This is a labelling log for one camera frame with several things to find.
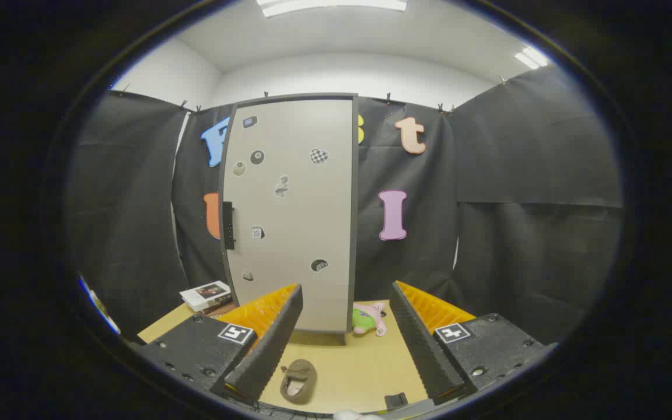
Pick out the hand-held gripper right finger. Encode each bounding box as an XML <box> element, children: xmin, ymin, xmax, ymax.
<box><xmin>388</xmin><ymin>281</ymin><xmax>550</xmax><ymax>406</ymax></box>

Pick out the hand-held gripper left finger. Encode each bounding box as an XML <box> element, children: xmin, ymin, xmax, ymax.
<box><xmin>138</xmin><ymin>283</ymin><xmax>304</xmax><ymax>404</ymax></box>

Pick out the brown fuzzy shoe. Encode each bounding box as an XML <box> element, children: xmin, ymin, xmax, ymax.
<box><xmin>279</xmin><ymin>359</ymin><xmax>318</xmax><ymax>405</ymax></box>

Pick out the grey shoe cabinet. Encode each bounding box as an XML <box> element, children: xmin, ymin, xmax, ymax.
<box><xmin>218</xmin><ymin>92</ymin><xmax>360</xmax><ymax>346</ymax></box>

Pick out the brown book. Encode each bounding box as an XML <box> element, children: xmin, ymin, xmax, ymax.
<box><xmin>202</xmin><ymin>300</ymin><xmax>237</xmax><ymax>317</ymax></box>

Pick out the pink and green plush toy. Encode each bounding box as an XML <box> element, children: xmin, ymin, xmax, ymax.
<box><xmin>352</xmin><ymin>302</ymin><xmax>388</xmax><ymax>337</ymax></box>

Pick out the white book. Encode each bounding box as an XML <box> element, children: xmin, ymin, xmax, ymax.
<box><xmin>180</xmin><ymin>281</ymin><xmax>233</xmax><ymax>312</ymax></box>

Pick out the black backdrop cloth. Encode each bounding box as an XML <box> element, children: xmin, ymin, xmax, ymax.
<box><xmin>68</xmin><ymin>64</ymin><xmax>625</xmax><ymax>345</ymax></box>

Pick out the small ceiling light panel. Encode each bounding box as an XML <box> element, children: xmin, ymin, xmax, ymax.
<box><xmin>514</xmin><ymin>47</ymin><xmax>550</xmax><ymax>69</ymax></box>

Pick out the long ceiling light panel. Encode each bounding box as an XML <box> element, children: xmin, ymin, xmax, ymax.
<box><xmin>256</xmin><ymin>0</ymin><xmax>408</xmax><ymax>18</ymax></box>

